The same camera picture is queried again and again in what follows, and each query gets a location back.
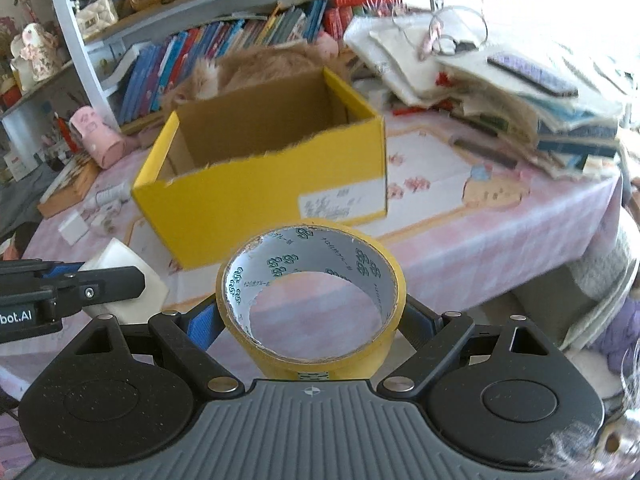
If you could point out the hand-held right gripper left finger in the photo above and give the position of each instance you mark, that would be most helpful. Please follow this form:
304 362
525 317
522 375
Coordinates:
202 327

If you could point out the stack of red books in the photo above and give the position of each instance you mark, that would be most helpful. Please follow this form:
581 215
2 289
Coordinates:
360 2

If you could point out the white bookshelf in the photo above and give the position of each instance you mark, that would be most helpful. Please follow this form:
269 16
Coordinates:
75 50

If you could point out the pink plush toy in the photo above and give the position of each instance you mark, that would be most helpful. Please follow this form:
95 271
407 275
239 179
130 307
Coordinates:
327 44

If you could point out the orange fluffy cat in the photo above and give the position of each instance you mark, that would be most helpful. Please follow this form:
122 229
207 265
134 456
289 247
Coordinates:
270 65

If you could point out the red tassel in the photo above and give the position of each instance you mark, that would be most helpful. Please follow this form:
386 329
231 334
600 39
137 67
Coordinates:
65 132

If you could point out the pink checked cloth desktop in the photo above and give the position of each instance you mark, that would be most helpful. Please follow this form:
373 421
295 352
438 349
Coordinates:
450 260

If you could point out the small white block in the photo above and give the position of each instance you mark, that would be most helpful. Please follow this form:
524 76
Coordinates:
74 227

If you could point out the white power adapter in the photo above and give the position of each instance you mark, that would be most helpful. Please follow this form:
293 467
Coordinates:
120 255

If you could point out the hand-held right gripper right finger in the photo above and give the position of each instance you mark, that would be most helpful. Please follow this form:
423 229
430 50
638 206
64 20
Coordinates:
450 332

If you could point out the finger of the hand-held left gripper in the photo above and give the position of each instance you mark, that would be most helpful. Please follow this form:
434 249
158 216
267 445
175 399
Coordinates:
30 267
110 285

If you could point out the pile of papers and books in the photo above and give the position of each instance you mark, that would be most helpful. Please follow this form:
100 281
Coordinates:
500 115

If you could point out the cream pearl handbag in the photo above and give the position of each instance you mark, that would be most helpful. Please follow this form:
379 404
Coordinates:
96 15

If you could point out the black phone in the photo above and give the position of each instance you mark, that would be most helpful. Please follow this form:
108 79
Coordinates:
532 75

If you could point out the thick black-covered book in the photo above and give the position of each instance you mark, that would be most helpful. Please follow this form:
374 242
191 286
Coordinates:
127 62

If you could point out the mauve cloth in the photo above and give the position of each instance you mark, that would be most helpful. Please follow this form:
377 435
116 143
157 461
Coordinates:
145 137

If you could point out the row of colourful books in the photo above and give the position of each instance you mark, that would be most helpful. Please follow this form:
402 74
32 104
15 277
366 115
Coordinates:
200 50

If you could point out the pink printed cylinder holder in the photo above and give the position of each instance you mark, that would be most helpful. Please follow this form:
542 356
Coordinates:
97 137

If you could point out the yellow cardboard box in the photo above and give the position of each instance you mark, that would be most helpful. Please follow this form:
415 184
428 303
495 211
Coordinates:
240 200

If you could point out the yellow tape roll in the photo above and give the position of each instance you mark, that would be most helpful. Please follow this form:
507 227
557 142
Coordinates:
235 320

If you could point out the wooden chessboard box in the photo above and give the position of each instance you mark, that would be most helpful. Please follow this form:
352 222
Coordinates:
70 185

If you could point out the white red-label box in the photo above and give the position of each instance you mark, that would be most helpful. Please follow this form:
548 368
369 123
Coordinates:
15 166

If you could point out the grey knitted cloth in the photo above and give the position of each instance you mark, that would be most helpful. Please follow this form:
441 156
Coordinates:
600 270

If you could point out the grey clothing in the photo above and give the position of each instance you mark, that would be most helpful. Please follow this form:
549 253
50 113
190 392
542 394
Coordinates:
22 200

